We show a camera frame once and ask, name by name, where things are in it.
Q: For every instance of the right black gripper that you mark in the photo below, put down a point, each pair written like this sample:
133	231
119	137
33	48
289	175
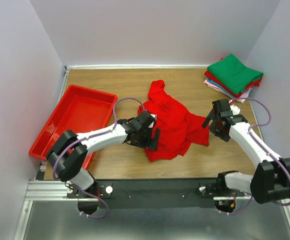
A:
220	134

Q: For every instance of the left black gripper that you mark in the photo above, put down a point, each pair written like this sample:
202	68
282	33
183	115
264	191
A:
154	141

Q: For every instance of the red t shirt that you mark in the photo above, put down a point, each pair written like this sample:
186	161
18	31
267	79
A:
179	128
220	81

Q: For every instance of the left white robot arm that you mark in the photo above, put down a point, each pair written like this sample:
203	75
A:
68	153

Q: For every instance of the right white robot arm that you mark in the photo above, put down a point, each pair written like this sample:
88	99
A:
271	179

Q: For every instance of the pink folded t shirt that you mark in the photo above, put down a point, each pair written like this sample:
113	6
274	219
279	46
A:
242	98

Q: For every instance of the blue folded t shirt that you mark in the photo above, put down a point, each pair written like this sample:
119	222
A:
216	83

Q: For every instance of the green folded t shirt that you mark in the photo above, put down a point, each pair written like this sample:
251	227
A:
235	72

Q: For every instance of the red folded t shirt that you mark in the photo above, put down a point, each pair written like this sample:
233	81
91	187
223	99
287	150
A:
220	81

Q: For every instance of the red plastic tray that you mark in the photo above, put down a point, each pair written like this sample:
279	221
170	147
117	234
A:
81	110

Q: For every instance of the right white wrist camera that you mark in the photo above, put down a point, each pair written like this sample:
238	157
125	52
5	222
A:
235	109

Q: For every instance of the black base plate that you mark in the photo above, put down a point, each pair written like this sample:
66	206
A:
155	193

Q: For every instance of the aluminium frame rail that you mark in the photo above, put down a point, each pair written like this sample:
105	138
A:
38	190

